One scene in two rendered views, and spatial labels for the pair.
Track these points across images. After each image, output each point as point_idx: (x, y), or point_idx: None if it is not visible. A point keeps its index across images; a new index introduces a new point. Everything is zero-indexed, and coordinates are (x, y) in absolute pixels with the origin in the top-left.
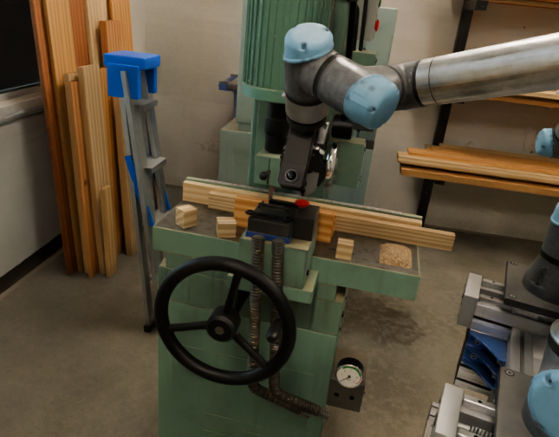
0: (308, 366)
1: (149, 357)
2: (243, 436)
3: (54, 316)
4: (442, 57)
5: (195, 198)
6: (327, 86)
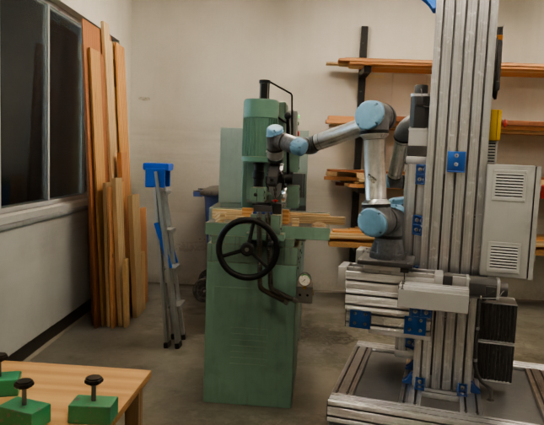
0: (284, 286)
1: (172, 357)
2: (254, 338)
3: (96, 345)
4: (320, 132)
5: None
6: (283, 142)
